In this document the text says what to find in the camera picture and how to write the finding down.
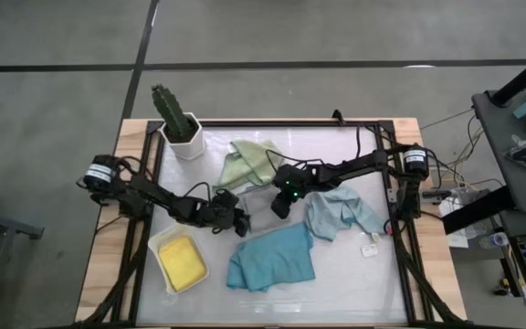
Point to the yellow and black tool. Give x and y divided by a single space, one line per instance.
502 287

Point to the grey metal bench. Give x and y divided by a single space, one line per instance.
7 224

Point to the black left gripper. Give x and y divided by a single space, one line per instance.
219 212

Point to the small white paper label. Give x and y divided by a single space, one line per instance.
369 250

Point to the green cactus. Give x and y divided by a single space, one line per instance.
169 109

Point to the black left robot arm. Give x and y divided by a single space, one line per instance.
153 196

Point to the grey workstation cart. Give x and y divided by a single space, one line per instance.
509 183

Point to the black slanted pole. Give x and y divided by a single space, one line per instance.
523 77

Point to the white paper sheet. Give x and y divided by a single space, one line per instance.
455 240

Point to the light blue microfiber towel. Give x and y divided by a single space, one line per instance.
336 210

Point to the clear plastic bottle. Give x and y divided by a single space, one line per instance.
496 240

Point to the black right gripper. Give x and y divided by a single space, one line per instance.
290 183

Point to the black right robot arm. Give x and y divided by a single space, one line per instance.
359 164

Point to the yellow microfiber towel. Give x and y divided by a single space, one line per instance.
183 265

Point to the pale green microfiber towel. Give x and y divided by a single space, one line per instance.
245 164

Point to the white plastic tray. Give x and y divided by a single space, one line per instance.
169 235

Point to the teal microfiber towel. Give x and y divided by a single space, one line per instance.
272 260

